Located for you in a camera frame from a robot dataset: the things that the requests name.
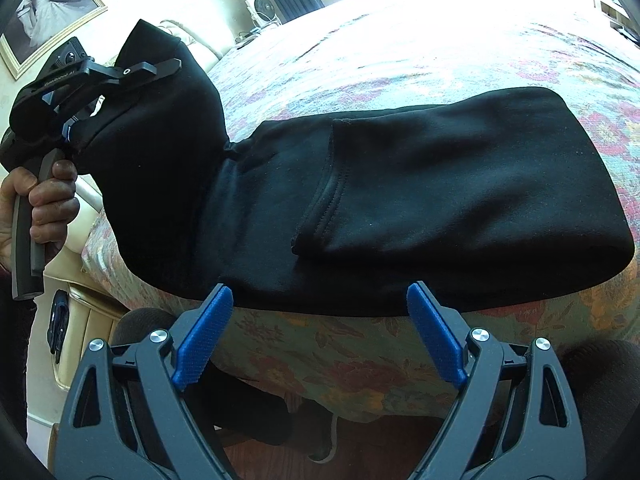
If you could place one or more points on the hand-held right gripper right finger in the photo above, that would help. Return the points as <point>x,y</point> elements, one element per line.
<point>435,340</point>

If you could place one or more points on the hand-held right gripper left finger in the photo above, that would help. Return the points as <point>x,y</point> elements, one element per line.
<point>202,340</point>

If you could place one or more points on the black pants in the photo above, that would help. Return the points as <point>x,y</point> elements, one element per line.
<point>400,185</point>

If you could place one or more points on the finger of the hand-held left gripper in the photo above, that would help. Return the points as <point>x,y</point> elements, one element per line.
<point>67,127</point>
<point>135,71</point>

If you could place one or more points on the bed with floral bedspread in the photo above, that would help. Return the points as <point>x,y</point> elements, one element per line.
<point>400,60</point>

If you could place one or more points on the framed wall picture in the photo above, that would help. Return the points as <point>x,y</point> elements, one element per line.
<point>50,5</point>

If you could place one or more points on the person's left hand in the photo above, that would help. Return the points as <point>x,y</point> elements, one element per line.
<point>55,200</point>

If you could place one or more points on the black and blue object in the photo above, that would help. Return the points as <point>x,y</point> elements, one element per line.
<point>59,320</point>

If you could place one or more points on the cream tufted leather headboard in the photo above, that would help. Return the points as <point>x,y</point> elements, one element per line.
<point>90,210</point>

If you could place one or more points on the small white fan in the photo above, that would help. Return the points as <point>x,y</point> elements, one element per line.
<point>262,10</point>

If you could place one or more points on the cream dresser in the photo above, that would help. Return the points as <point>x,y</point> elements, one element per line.
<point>615,5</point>

